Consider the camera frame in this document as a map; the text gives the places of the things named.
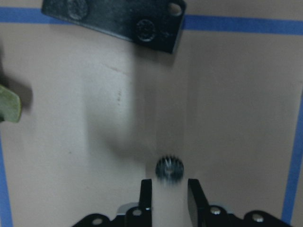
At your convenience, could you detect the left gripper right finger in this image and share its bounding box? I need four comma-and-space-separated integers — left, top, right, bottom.
187, 179, 229, 227

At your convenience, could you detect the black metal bracket plate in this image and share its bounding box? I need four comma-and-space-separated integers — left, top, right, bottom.
41, 0, 187, 53

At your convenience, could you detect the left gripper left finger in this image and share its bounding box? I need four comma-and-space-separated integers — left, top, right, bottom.
125, 179, 152, 227

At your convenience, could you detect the olive curved part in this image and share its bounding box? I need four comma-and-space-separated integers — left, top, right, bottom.
0, 85, 22, 123

